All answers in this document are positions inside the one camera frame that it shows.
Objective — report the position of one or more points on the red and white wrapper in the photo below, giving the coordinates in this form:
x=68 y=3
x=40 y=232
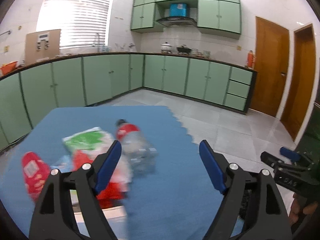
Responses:
x=113 y=192

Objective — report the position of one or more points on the plain wooden door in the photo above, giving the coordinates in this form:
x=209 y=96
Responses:
x=300 y=80

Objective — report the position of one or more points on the green lower cabinets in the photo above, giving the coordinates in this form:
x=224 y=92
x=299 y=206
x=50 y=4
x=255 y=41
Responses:
x=100 y=77

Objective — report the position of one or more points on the black appliance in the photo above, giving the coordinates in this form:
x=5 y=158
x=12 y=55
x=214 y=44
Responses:
x=310 y=135

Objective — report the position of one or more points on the red snack packet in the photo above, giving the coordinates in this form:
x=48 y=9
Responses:
x=32 y=167

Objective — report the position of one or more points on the clear plastic bottle red label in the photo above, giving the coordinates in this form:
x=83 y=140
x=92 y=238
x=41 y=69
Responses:
x=135 y=140

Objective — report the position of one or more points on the cardboard box on counter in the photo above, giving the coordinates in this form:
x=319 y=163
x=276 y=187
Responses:
x=42 y=47

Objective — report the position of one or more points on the blue and white drink carton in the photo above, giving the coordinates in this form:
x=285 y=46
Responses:
x=62 y=163

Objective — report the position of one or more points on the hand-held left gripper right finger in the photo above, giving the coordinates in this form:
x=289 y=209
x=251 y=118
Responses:
x=212 y=170

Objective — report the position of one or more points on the black wok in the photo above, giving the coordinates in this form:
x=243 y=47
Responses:
x=183 y=49

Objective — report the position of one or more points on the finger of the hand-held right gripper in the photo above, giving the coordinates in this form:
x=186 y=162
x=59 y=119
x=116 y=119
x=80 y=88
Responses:
x=290 y=153
x=271 y=159

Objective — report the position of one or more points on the orange thermos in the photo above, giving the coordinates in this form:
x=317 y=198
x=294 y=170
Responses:
x=250 y=60

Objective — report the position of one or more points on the person's right hand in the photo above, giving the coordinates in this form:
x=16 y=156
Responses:
x=302 y=211

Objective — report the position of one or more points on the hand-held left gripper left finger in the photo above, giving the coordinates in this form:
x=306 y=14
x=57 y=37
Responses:
x=108 y=166

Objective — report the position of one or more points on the blue tablecloth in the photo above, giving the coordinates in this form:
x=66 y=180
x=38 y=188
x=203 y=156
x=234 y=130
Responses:
x=162 y=125

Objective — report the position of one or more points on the green upper cabinets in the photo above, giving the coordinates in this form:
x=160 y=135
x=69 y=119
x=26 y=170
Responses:
x=215 y=12

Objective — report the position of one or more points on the white cooking pot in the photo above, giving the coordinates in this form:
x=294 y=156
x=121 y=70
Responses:
x=166 y=48

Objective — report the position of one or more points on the range hood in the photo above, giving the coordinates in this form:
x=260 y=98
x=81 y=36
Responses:
x=175 y=21

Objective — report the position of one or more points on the stacked glass bowls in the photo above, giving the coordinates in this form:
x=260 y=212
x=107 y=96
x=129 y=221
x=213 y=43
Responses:
x=200 y=53

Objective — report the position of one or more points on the orange basin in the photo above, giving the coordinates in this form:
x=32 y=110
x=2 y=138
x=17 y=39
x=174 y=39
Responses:
x=8 y=68

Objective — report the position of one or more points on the green cabinets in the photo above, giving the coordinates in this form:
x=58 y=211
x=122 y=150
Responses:
x=215 y=12
x=100 y=77

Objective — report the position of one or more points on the blue box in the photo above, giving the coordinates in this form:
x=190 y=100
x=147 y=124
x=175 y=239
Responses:
x=178 y=10

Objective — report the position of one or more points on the white window blinds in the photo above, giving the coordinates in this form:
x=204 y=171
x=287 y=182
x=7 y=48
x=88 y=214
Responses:
x=75 y=12

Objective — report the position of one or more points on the green and white packet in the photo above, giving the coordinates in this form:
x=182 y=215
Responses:
x=87 y=137

